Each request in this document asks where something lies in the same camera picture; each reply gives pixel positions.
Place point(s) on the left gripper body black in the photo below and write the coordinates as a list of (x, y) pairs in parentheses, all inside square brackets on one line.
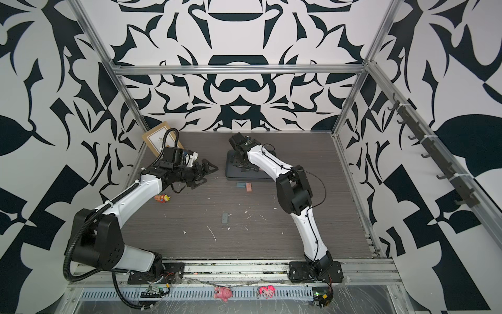
[(189, 176)]

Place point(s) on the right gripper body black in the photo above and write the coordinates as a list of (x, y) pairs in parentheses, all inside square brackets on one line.
[(236, 159)]

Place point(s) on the dark grey storage tray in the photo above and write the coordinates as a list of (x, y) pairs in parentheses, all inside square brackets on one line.
[(234, 171)]

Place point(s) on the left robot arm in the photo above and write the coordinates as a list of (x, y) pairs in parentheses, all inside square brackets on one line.
[(96, 243)]

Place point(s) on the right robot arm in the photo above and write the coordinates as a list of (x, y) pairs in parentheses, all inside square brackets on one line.
[(294, 195)]

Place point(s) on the red yellow toy fish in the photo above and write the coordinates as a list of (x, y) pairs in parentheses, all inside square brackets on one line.
[(163, 198)]

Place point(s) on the small circuit board left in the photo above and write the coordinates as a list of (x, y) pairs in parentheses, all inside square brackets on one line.
[(156, 292)]

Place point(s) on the small circuit board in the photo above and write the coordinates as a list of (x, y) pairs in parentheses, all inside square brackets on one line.
[(156, 292), (322, 299)]

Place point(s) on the pink toy left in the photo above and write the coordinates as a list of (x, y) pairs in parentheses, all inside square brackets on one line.
[(223, 293)]

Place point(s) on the pink toy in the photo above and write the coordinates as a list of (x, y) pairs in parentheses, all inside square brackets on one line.
[(267, 292), (223, 293)]

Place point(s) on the pink toy right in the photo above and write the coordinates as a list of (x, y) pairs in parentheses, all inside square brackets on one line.
[(267, 292)]

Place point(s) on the small circuit board right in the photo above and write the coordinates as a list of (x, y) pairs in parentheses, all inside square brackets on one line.
[(322, 299)]

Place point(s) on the wooden picture frame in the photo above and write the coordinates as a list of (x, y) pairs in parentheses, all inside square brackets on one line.
[(154, 137)]

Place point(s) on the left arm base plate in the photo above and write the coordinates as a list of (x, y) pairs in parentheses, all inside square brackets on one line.
[(158, 274)]

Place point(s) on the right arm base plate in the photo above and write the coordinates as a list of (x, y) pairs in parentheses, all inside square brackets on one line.
[(302, 272)]

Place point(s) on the white slotted cable duct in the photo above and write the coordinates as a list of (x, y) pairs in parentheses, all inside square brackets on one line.
[(297, 293)]

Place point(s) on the black wall hook rail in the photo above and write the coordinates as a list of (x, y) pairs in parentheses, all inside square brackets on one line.
[(450, 170)]

